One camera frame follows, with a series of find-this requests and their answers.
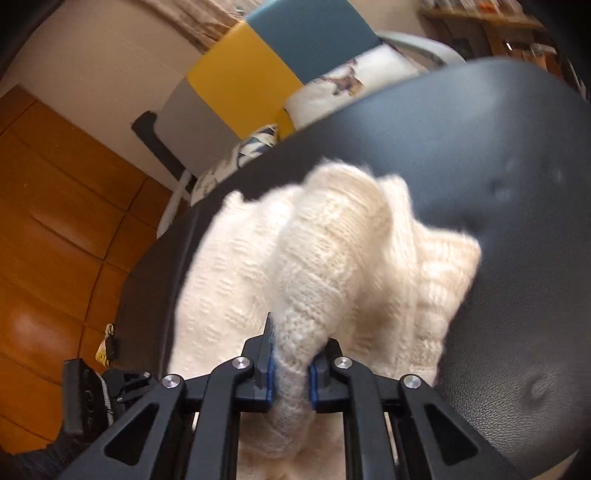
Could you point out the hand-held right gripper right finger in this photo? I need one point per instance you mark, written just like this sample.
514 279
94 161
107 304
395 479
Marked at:
315 387

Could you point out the cluttered wooden desk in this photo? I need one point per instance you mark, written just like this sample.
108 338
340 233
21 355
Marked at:
461 18

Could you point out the deer print cushion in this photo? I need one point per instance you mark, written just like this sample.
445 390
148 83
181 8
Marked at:
332 92

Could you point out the person's left forearm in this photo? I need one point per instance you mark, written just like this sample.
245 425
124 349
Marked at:
37 461

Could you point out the triangle pattern cushion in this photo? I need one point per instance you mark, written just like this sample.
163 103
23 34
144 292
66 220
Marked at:
231 161

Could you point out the cream knit sweater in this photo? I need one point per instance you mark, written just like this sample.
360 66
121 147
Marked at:
323 258

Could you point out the patterned curtain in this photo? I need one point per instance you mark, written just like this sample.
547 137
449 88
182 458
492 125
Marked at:
198 18

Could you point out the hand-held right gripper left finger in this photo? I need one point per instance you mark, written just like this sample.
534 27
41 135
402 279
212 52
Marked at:
272 378

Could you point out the grey yellow blue sofa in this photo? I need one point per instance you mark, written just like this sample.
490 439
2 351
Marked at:
249 64

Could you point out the black leather seat surface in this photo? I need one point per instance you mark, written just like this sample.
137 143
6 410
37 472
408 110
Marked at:
461 138

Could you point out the yellow black tag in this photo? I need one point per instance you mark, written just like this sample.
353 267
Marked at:
106 344

